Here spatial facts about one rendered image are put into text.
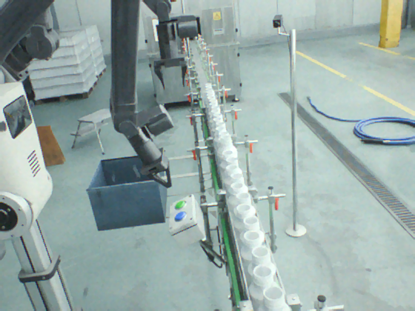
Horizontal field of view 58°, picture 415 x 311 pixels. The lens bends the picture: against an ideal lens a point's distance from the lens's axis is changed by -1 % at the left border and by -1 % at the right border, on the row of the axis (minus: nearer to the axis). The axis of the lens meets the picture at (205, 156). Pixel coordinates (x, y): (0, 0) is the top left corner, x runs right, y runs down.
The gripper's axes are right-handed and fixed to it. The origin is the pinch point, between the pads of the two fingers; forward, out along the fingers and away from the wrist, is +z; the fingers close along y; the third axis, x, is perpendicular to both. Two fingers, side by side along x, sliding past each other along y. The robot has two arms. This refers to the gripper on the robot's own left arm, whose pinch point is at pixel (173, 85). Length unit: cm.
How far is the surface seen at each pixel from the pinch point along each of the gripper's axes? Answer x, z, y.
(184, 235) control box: 38, 32, 1
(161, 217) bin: -22, 64, 16
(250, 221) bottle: 47, 25, -16
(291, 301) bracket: 70, 28, -20
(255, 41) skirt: -994, 129, -197
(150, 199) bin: -22, 54, 19
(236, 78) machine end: -445, 104, -70
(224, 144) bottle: 2.3, 22.4, -14.3
